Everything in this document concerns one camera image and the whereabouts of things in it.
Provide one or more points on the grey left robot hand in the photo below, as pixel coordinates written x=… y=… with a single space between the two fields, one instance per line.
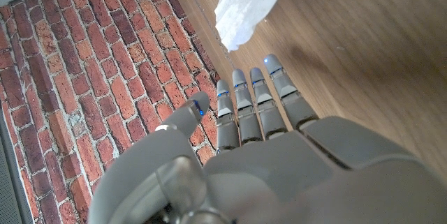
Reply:
x=279 y=175

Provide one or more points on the white paper coffee filter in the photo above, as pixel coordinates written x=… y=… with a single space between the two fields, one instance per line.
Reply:
x=244 y=4

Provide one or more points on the red brick print backdrop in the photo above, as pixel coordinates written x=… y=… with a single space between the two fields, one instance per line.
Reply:
x=87 y=77

